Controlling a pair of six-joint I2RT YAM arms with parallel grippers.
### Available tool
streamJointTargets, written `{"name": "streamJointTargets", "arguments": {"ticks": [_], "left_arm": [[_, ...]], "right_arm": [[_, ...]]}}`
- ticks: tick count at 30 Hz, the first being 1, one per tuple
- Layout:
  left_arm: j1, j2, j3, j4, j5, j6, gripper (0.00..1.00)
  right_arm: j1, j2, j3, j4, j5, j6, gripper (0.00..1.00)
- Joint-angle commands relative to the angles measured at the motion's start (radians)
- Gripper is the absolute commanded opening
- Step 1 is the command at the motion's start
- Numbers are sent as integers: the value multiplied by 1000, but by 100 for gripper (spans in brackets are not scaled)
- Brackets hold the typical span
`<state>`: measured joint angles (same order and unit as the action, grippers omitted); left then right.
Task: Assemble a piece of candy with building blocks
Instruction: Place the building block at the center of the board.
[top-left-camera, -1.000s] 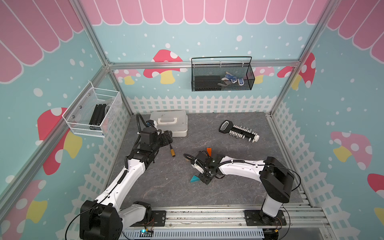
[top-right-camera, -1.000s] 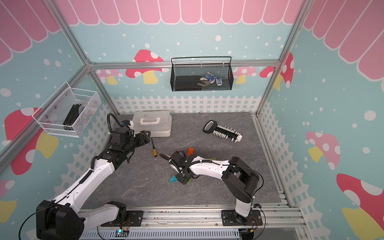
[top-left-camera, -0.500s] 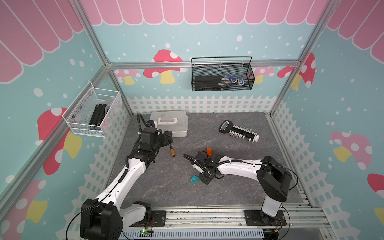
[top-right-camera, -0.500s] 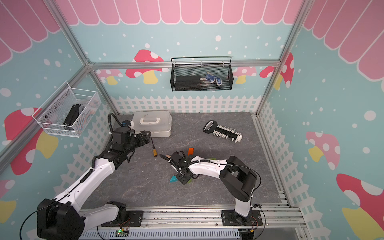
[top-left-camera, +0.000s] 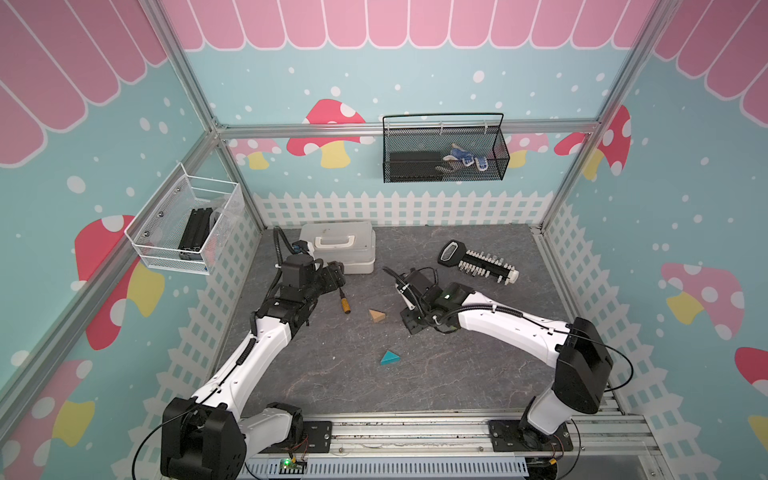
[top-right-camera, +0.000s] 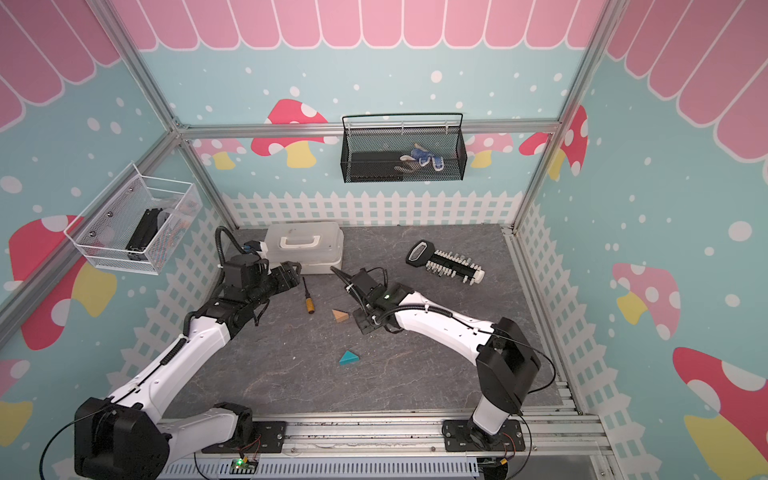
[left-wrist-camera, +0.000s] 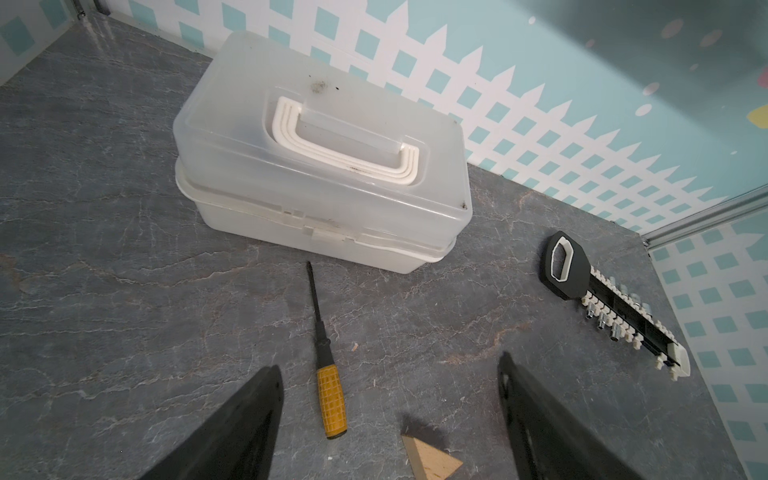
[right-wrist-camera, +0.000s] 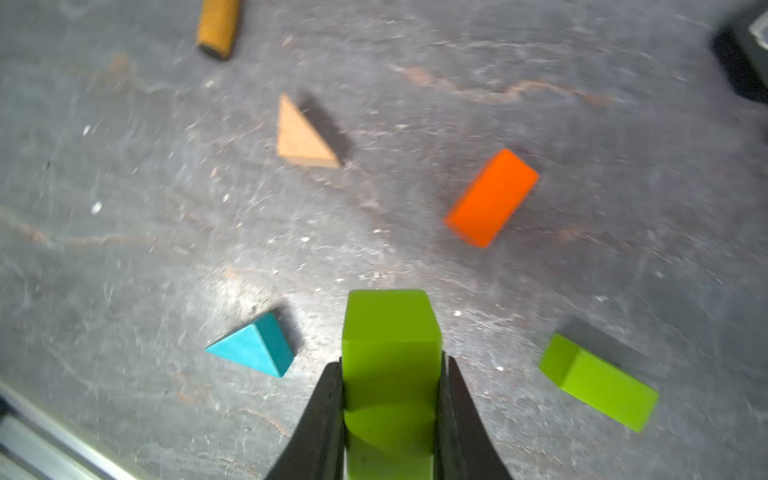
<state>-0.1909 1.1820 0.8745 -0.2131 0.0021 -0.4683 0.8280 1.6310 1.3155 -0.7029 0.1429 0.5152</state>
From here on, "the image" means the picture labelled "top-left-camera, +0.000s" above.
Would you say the natural wooden triangle block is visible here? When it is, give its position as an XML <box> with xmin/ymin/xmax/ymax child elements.
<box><xmin>369</xmin><ymin>310</ymin><xmax>387</xmax><ymax>323</ymax></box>

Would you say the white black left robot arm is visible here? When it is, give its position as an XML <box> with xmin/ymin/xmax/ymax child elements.
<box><xmin>159</xmin><ymin>254</ymin><xmax>346</xmax><ymax>479</ymax></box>

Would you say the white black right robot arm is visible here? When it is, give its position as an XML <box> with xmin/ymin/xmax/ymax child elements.
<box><xmin>397</xmin><ymin>283</ymin><xmax>614</xmax><ymax>449</ymax></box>

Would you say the translucent white plastic toolbox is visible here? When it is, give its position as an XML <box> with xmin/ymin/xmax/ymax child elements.
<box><xmin>299</xmin><ymin>221</ymin><xmax>376</xmax><ymax>275</ymax></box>

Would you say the teal triangle block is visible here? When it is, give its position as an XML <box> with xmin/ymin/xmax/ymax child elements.
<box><xmin>380</xmin><ymin>350</ymin><xmax>401</xmax><ymax>365</ymax></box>

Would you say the black box in white basket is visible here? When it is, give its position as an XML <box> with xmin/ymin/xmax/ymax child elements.
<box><xmin>178</xmin><ymin>208</ymin><xmax>213</xmax><ymax>261</ymax></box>

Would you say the blue white item in basket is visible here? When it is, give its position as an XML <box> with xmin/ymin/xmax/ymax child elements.
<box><xmin>443</xmin><ymin>143</ymin><xmax>489</xmax><ymax>172</ymax></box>

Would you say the yellow handled screwdriver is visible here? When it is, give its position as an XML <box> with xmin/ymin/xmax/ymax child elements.
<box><xmin>339</xmin><ymin>289</ymin><xmax>351</xmax><ymax>315</ymax></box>

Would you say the black wire wall basket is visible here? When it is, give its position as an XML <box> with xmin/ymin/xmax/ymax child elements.
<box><xmin>381</xmin><ymin>112</ymin><xmax>510</xmax><ymax>183</ymax></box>

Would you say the white wire wall basket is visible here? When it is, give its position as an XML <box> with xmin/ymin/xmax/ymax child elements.
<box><xmin>124</xmin><ymin>164</ymin><xmax>244</xmax><ymax>275</ymax></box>

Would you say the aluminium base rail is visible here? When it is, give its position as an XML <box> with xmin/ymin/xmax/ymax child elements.
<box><xmin>161</xmin><ymin>407</ymin><xmax>667</xmax><ymax>480</ymax></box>

